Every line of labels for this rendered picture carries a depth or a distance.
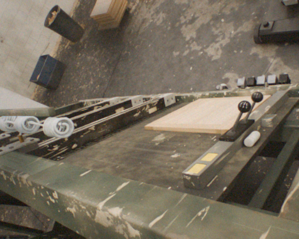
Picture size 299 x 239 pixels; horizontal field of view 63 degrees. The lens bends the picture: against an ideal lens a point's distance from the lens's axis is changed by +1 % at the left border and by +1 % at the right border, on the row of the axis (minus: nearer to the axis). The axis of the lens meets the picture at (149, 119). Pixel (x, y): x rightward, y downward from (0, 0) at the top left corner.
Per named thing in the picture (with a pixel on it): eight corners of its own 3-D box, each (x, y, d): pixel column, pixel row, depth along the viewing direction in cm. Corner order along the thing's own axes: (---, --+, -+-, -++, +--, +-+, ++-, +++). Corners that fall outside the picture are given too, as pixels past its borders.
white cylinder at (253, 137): (253, 147, 77) (261, 138, 83) (252, 138, 76) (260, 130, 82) (244, 146, 79) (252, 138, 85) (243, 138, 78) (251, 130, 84)
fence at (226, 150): (288, 97, 127) (288, 90, 126) (201, 190, 59) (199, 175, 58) (278, 98, 131) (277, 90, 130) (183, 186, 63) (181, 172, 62)
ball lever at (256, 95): (249, 125, 88) (266, 93, 81) (246, 129, 85) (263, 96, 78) (239, 120, 90) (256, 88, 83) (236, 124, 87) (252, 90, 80)
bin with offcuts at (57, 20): (88, 23, 522) (61, 2, 476) (79, 44, 515) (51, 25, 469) (76, 25, 557) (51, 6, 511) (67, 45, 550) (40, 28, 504)
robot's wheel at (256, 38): (263, 31, 252) (257, 18, 238) (268, 30, 248) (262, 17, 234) (257, 48, 249) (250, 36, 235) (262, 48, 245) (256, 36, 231)
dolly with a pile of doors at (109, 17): (133, 5, 432) (116, -11, 403) (122, 32, 424) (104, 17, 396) (112, 11, 474) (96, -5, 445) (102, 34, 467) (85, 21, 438)
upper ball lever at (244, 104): (237, 137, 80) (255, 102, 72) (232, 142, 77) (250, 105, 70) (226, 132, 81) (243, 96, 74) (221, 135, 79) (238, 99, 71)
